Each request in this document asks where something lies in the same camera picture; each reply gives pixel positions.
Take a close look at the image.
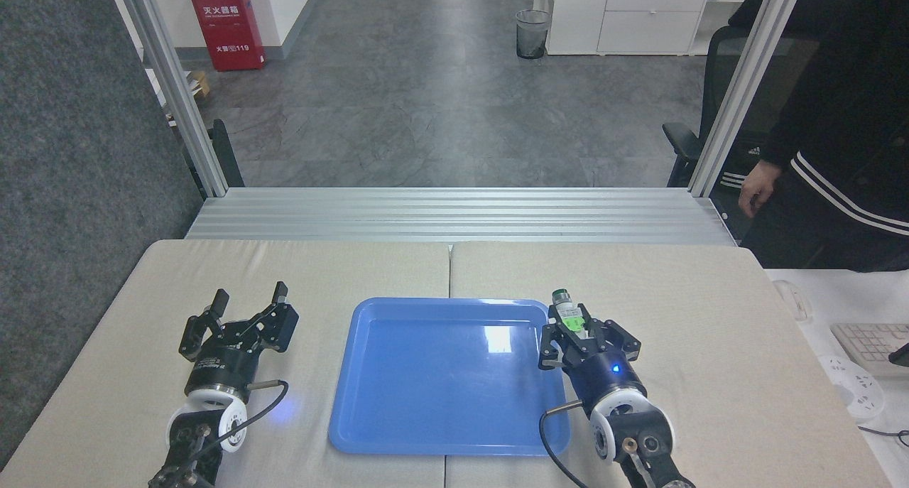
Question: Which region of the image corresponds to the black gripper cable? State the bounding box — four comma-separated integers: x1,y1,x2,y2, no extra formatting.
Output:
538,400,592,488
190,380,290,467

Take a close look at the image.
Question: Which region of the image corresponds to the ribbed aluminium platform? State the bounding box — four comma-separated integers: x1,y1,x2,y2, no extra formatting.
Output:
185,187,737,246

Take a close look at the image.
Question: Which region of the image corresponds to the white computer mouse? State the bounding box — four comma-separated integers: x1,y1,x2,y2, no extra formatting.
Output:
773,280,812,323

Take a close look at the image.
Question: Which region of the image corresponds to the white keyboard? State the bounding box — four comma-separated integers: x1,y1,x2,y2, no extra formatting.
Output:
829,322,909,379

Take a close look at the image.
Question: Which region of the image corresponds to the person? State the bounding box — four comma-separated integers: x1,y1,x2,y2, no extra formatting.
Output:
737,0,909,273

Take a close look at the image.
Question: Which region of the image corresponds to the switch part with green tab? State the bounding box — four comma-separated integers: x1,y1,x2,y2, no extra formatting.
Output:
551,288,590,341

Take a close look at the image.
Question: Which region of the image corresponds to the person's hand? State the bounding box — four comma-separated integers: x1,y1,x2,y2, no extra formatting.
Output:
738,159,783,218

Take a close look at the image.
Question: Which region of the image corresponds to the blue plastic tray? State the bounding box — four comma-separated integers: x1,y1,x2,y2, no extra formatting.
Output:
327,297,572,457

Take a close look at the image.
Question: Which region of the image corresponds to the white power strip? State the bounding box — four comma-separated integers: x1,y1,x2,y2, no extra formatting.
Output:
817,354,886,422

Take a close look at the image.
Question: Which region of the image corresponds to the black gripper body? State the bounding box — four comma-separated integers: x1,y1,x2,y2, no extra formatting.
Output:
185,332,266,399
565,346,648,406

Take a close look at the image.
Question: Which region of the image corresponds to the red fire extinguisher box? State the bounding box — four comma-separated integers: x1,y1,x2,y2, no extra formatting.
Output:
187,0,266,72

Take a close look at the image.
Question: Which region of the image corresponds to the grey felt partition panel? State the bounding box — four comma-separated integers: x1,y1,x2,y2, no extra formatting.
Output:
0,0,207,467

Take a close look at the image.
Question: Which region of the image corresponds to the beige table pad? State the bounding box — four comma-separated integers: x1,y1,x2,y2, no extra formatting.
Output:
0,240,451,488
445,241,893,488

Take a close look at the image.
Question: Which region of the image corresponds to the thin black cable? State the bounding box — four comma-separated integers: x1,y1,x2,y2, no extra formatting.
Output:
858,425,909,448

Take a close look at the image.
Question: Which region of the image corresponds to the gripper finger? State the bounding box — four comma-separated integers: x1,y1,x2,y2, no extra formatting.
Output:
178,288,231,363
236,281,300,354
537,320,584,372
578,303,643,364

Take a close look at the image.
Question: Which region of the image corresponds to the silver aluminium post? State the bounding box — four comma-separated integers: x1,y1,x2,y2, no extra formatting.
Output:
112,0,229,198
687,0,809,198

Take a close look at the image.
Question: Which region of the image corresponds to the black office chair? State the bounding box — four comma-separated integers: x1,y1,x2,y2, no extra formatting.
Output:
662,25,790,188

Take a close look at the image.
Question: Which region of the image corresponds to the white drawer cabinet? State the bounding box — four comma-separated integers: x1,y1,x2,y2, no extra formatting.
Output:
534,0,715,56

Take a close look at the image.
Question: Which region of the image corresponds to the wire mesh waste bin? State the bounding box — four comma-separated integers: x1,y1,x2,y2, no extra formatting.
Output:
515,9,551,60

